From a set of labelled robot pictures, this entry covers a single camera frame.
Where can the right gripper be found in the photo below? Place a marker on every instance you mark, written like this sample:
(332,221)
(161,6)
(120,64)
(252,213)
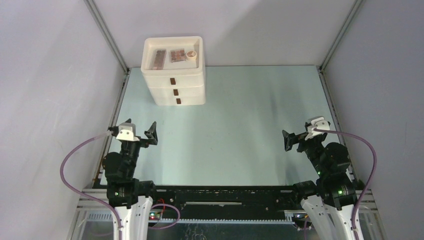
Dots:
(290,138)

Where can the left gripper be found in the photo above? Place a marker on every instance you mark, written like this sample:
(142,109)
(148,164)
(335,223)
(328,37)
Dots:
(151,134)

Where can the white drawer organizer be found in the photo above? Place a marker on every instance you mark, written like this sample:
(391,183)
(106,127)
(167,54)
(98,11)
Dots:
(177,84)

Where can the long eyeshadow palette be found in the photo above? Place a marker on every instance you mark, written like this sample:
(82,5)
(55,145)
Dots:
(158,59)

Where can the small square blush palette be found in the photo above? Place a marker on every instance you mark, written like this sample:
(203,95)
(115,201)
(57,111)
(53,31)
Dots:
(178,55)

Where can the round cream compact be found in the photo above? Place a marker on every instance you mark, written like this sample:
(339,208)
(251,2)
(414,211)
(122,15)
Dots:
(191,55)

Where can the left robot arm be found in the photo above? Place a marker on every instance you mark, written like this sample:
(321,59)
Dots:
(130,198)

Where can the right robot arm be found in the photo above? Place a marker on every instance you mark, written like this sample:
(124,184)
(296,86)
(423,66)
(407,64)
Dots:
(331,201)

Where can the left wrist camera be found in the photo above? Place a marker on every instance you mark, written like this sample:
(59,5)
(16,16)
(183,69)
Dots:
(127,133)

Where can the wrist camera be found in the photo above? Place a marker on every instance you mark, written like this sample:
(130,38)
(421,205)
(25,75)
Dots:
(127,133)
(313,125)

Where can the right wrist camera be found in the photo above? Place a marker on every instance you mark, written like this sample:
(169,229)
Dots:
(313,125)

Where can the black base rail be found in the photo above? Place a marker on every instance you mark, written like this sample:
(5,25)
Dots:
(233,203)

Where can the aluminium frame rail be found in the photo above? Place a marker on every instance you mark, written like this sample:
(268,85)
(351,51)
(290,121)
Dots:
(106,33)

